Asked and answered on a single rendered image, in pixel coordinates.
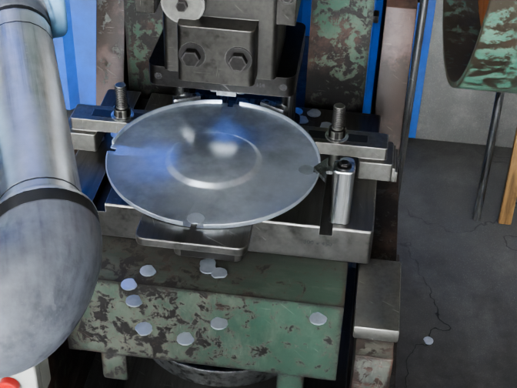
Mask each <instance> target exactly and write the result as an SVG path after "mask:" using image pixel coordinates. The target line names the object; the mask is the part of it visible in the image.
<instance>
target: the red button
mask: <svg viewBox="0 0 517 388"><path fill-rule="evenodd" d="M0 388H20V384H19V382H18V381H17V380H15V379H13V378H11V377H4V378H2V379H1V380H0Z"/></svg>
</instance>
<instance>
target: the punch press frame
mask: <svg viewBox="0 0 517 388"><path fill-rule="evenodd" d="M123 1H124V13H125V37H126V49H127V62H128V85H129V91H134V92H141V93H142V99H149V98H150V96H151V94H152V93H158V94H166V95H175V87H172V86H164V85H154V84H152V83H151V82H150V75H149V59H150V57H151V55H152V52H153V50H154V48H155V45H156V43H157V41H158V39H159V36H160V35H161V33H162V30H163V13H162V6H161V2H160V3H159V5H158V7H157V9H156V11H155V13H154V14H152V13H144V12H136V11H135V0H123ZM374 4H375V0H312V8H311V20H310V32H309V36H306V37H305V47H304V51H303V58H302V65H301V66H300V70H299V77H298V81H297V92H296V105H295V107H303V108H311V109H327V110H333V105H334V104H335V103H342V104H344V105H345V116H346V112H359V113H362V110H363V102H364V95H365V81H366V74H367V67H368V60H369V46H370V39H371V32H372V23H379V11H378V10H375V11H374V8H375V6H374ZM203 259H204V258H197V257H190V256H180V255H177V254H176V253H175V252H174V249H170V248H162V247H154V246H143V245H140V244H138V243H137V242H136V239H132V238H125V237H117V236H104V235H102V264H101V269H100V273H99V276H98V281H97V284H96V287H95V291H94V293H93V296H92V298H91V300H90V303H89V305H88V307H87V310H86V311H85V313H84V315H83V317H82V318H81V320H80V321H79V323H78V325H77V326H76V327H75V329H74V330H73V331H72V333H71V334H70V335H69V336H68V346H69V349H74V350H86V351H93V352H100V353H101V354H102V368H103V374H104V377H106V378H112V379H118V380H127V379H128V378H129V376H130V373H131V371H132V358H131V356H137V357H144V358H150V359H157V360H169V361H175V362H182V363H194V364H201V365H208V366H220V367H226V368H233V369H240V370H251V371H259V372H265V373H277V378H276V388H304V382H305V377H309V378H316V379H323V380H334V381H335V380H336V373H337V366H338V358H339V346H340V339H341V331H342V318H343V312H344V304H345V288H346V279H347V271H348V262H343V261H335V260H327V259H314V258H307V257H300V256H287V255H279V254H271V253H258V252H251V251H247V253H246V254H245V256H244V258H243V259H242V260H241V261H238V262H233V261H225V260H218V259H215V261H216V264H215V267H216V268H219V267H221V268H224V269H226V270H227V276H226V277H225V278H213V277H212V274H204V273H202V272H201V271H200V261H201V260H203ZM146 265H152V266H153V267H154V269H155V270H156V273H155V274H154V275H153V276H143V275H142V274H141V273H140V269H141V268H142V267H143V266H146ZM124 279H134V281H135V282H136V283H137V287H136V288H135V289H133V290H124V289H123V288H122V287H121V283H122V281H123V280H124ZM131 295H138V296H139V297H140V299H141V301H142V305H140V306H137V307H131V306H128V305H127V304H126V302H125V301H126V298H127V297H128V296H131ZM317 312H319V313H321V314H322V315H324V316H326V317H327V320H326V322H325V323H324V324H322V325H314V324H313V323H311V321H310V319H309V318H310V316H311V315H312V314H313V313H317ZM215 317H219V318H222V319H226V320H228V325H227V327H226V328H224V329H213V328H212V327H211V321H212V319H214V318H215ZM143 322H147V323H150V324H151V325H152V331H151V333H150V334H148V335H147V336H140V335H139V334H138V332H137V331H136V330H135V327H136V325H137V324H139V323H143ZM183 332H186V333H190V334H191V335H192V337H193V338H194V342H193V343H192V344H189V345H187V346H183V345H181V344H179V343H178V341H177V336H178V335H179V334H180V333H183Z"/></svg>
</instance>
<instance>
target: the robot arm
mask: <svg viewBox="0 0 517 388"><path fill-rule="evenodd" d="M67 31H68V20H67V12H66V5H65V0H0V378H4V377H7V376H13V375H16V374H18V373H22V372H24V371H26V370H28V369H30V368H32V367H33V366H36V365H38V364H39V363H40V362H42V361H43V360H45V359H46V358H48V357H49V356H50V355H51V354H53V353H54V352H55V351H56V350H57V349H58V348H59V347H60V346H61V345H62V344H63V343H64V342H65V340H66V339H67V338H68V336H69V335H70V334H71V333H72V331H73V330H74V329H75V327H76V326H77V325H78V323H79V321H80V320H81V318H82V317H83V315H84V313H85V311H86V310H87V307H88V305H89V303H90V300H91V298H92V296H93V293H94V291H95V287H96V284H97V281H98V276H99V273H100V269H101V264H102V231H101V226H100V222H99V218H98V211H97V209H96V207H95V204H94V203H93V201H91V200H90V198H89V197H87V196H86V195H85V194H83V193H82V189H81V185H80V181H79V176H78V169H77V164H76V160H75V153H74V148H73V144H72V136H71V132H70V128H69V123H68V116H67V111H66V107H65V99H64V95H63V91H62V83H61V79H60V74H59V70H58V62H57V58H56V54H55V46H54V42H53V39H54V38H60V37H62V36H64V35H65V34H66V33H67Z"/></svg>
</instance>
